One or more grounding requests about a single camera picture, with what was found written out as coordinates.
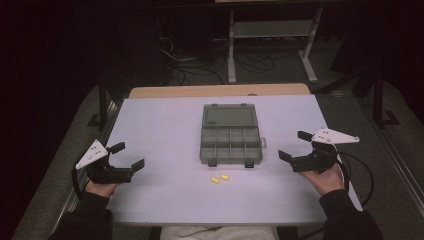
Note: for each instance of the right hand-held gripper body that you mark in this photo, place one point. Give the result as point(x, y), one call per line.
point(316, 161)

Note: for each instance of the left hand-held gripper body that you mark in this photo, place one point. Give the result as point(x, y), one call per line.
point(106, 175)

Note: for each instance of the grey plastic compartment box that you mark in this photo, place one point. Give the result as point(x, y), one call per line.
point(230, 140)

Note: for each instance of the small yellow capsule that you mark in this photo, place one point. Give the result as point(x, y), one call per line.
point(224, 177)
point(215, 180)

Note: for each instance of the person's left hand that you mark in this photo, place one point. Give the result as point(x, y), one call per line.
point(101, 189)

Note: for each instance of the person's right hand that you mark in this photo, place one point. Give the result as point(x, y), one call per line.
point(328, 181)

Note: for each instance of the black metal stand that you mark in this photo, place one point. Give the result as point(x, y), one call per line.
point(102, 100)
point(378, 100)

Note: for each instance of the wooden table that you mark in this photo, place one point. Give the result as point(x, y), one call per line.
point(216, 90)

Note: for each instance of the white metal stand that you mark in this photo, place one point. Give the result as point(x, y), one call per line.
point(273, 29)

